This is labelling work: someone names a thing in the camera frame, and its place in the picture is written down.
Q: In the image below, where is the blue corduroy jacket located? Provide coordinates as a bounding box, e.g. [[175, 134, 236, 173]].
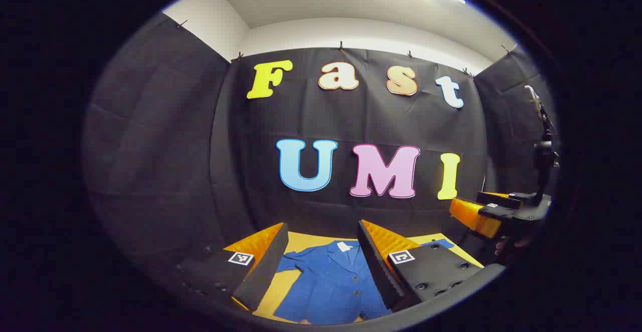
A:
[[273, 238, 455, 325]]

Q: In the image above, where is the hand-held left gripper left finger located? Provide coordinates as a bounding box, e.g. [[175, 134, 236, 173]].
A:
[[171, 223, 289, 312]]

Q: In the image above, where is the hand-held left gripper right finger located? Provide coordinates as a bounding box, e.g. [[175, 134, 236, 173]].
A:
[[357, 220, 485, 311]]

